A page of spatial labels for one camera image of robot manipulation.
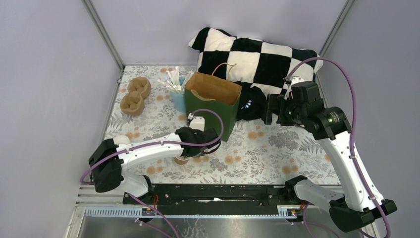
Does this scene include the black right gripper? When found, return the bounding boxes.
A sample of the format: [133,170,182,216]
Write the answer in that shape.
[261,93,306,126]

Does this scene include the brown paper coffee cup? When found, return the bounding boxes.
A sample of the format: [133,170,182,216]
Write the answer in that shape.
[174,157,189,165]

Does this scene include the green paper bag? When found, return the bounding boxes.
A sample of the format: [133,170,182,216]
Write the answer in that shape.
[185,63,242,142]

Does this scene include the brown cardboard cup carrier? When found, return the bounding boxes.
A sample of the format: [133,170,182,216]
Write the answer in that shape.
[127,77,151,99]
[120,91,145,116]

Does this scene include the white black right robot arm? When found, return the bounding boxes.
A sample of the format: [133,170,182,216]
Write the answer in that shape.
[262,77,397,232]

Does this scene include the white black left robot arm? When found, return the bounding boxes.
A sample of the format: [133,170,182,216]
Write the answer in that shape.
[88,127,221,204]

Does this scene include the light blue cup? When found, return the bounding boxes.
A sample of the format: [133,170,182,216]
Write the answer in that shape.
[171,86,186,113]

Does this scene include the black cloth bundle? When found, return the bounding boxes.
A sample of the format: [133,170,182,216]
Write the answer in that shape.
[236,83,266,121]

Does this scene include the floral patterned table mat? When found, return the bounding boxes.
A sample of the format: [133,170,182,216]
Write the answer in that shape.
[105,66,339,185]

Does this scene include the white wrapped straws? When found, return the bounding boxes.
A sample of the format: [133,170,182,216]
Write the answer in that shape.
[157,66,195,94]

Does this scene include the black white checkered pillow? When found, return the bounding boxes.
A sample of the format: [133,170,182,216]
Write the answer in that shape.
[188,27,323,95]

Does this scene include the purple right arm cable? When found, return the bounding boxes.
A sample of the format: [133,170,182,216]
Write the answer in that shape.
[285,57,392,238]

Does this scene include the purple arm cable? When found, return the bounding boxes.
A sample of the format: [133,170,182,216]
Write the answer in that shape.
[285,57,392,238]
[80,109,225,238]

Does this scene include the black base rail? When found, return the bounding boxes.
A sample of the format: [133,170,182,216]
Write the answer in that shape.
[76,184,307,220]

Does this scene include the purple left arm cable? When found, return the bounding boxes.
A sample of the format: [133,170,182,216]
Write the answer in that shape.
[80,109,225,238]

